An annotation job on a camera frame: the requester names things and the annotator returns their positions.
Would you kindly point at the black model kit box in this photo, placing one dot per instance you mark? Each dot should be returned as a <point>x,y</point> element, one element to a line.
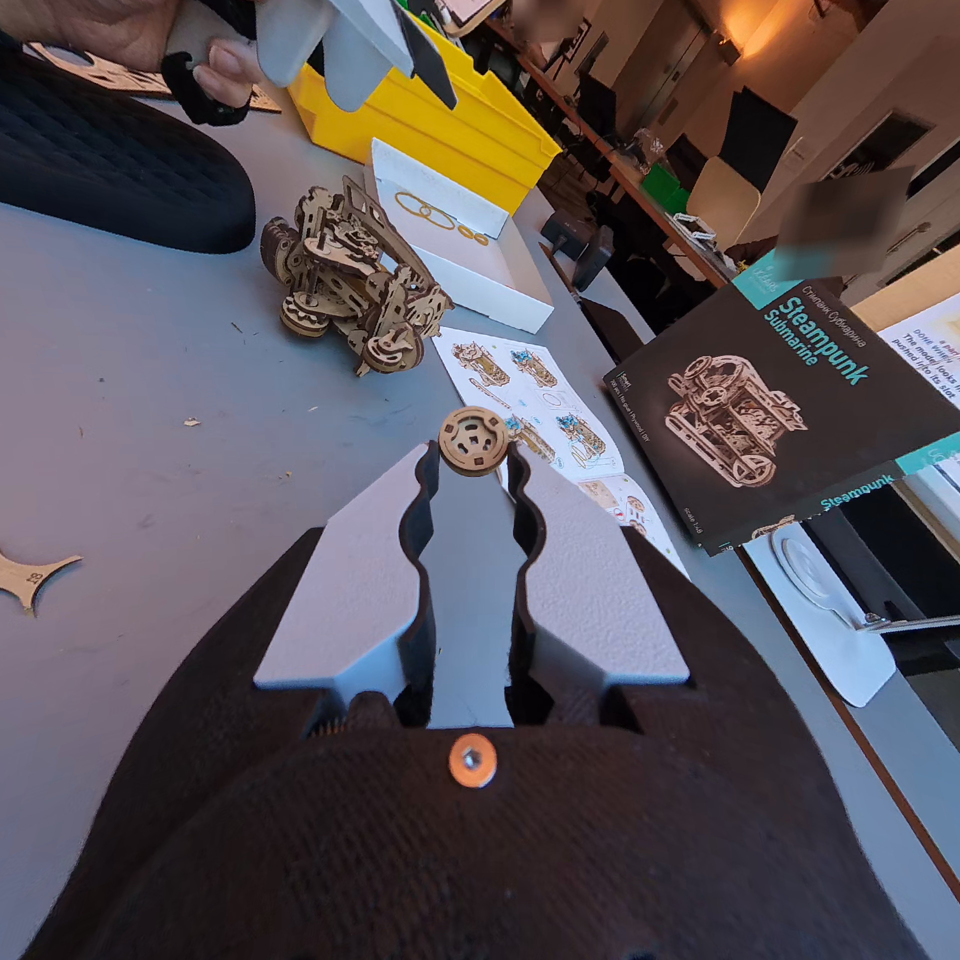
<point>750,352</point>

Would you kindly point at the round wooden wheel part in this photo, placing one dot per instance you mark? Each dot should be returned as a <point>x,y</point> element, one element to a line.
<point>472,441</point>

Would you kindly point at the green plastic bin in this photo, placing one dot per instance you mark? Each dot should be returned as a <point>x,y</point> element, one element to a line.
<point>664,187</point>

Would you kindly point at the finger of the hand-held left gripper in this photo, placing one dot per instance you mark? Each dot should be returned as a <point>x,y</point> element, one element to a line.
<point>360,45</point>
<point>289,37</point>

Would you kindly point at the white flat stand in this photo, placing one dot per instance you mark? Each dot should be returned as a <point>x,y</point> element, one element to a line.
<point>825,652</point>

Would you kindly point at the wooden mechanical model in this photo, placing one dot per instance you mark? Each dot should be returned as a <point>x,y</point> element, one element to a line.
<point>352,277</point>

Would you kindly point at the black upright panel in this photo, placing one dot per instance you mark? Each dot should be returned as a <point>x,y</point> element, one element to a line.
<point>757,135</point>

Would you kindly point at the printed paper sign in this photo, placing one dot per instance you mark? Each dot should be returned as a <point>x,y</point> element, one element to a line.
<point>930,360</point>

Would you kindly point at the yellow plastic bin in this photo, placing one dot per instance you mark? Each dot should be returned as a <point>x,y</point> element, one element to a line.
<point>465,142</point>

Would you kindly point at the white cardboard box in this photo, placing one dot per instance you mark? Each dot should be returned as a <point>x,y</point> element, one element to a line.
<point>472,262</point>

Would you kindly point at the long wooden desk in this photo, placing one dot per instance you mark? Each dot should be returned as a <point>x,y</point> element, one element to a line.
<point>660,210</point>

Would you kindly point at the person's left hand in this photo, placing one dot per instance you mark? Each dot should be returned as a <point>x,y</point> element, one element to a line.
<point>97,30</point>

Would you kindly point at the group of yellow rubber bands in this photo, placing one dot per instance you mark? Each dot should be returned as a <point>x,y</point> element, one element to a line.
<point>426,211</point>

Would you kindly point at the small black device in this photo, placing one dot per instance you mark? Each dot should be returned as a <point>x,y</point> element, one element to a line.
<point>566,232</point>

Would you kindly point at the star-shaped wooden scrap piece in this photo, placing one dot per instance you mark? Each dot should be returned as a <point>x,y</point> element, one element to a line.
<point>30,577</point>

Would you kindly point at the illustrated instruction booklet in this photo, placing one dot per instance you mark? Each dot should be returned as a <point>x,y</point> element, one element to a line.
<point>540,397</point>

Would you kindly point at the white chair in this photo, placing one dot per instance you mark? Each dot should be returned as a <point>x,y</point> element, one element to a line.
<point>724,199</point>

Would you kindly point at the laser-cut wooden sheet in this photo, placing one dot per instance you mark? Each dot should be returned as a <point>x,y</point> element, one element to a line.
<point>112,76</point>

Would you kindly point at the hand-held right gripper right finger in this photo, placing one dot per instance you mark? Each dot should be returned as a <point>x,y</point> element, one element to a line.
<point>592,607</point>

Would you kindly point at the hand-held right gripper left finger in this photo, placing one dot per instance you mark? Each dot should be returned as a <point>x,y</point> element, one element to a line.
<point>352,600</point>

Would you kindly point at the black quilted cushion pad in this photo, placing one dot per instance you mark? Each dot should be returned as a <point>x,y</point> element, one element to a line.
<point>112,165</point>

